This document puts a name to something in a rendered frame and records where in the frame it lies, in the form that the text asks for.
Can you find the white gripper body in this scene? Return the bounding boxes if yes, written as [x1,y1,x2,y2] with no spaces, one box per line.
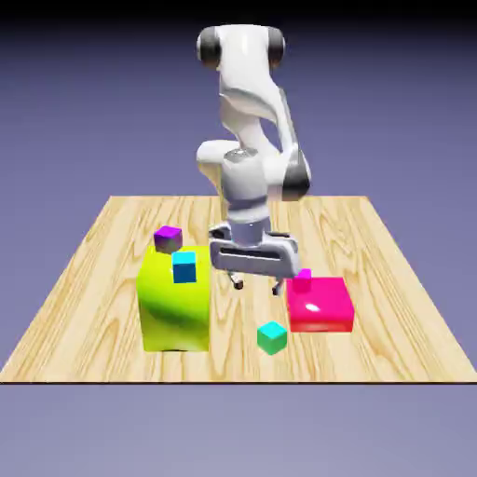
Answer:
[208,222,302,279]

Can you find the small green cube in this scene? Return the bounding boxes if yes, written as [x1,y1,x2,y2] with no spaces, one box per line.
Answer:
[256,320,289,356]

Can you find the large yellow-green box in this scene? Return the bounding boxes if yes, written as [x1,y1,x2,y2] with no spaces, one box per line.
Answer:
[136,244,212,353]

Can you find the small purple cube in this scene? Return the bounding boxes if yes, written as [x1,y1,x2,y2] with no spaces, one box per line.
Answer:
[153,225,184,255]

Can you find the large pink box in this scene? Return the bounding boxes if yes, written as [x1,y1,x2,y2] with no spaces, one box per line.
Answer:
[285,276,356,334]

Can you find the small magenta cube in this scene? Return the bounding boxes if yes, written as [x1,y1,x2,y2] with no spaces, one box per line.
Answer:
[292,267,313,294]

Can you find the small blue cube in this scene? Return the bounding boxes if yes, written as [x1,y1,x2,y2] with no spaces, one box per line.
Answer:
[171,251,198,284]

